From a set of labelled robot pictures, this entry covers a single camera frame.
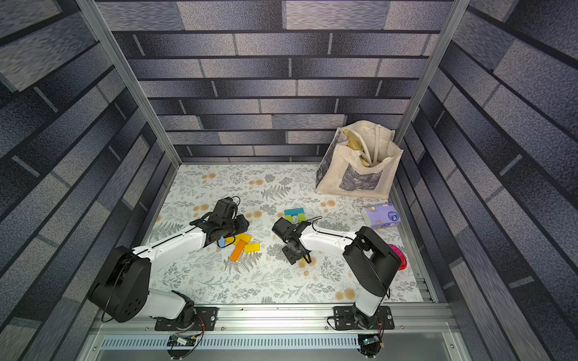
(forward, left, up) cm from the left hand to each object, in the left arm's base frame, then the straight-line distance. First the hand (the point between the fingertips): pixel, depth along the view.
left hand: (249, 222), depth 89 cm
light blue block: (-14, +6, +10) cm, 18 cm away
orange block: (-9, +5, -8) cm, 13 cm away
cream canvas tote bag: (+18, -43, +18) cm, 50 cm away
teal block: (+9, -16, -7) cm, 20 cm away
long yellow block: (-4, +3, -6) cm, 8 cm away
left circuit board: (-39, +20, -9) cm, 45 cm away
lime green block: (+6, -22, -7) cm, 23 cm away
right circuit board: (-39, -44, -11) cm, 60 cm away
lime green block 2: (+8, -16, -10) cm, 20 cm away
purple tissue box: (+5, -56, -2) cm, 56 cm away
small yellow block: (-8, -1, -7) cm, 11 cm away
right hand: (-9, -19, -7) cm, 22 cm away
